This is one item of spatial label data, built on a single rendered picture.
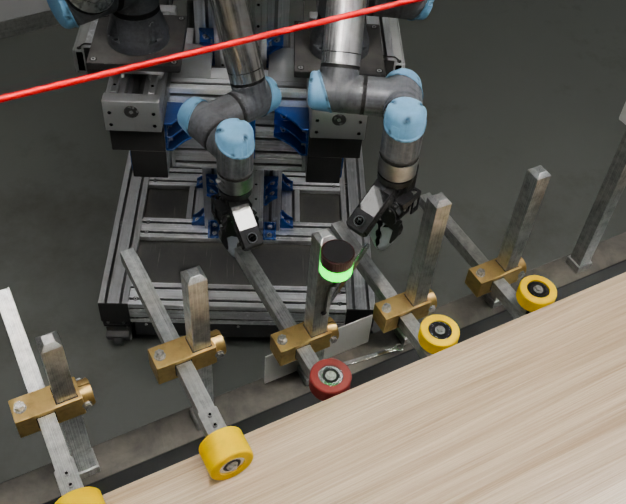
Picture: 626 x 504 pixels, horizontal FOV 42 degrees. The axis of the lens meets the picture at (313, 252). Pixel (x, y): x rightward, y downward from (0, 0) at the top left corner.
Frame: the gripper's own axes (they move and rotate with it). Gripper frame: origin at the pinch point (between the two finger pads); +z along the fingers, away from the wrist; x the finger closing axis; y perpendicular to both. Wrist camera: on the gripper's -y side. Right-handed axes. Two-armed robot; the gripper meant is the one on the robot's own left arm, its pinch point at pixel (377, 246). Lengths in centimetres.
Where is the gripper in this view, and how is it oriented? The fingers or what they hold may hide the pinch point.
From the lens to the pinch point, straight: 172.8
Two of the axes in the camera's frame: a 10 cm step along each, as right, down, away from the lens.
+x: -7.4, -5.2, 4.2
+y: 6.7, -5.3, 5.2
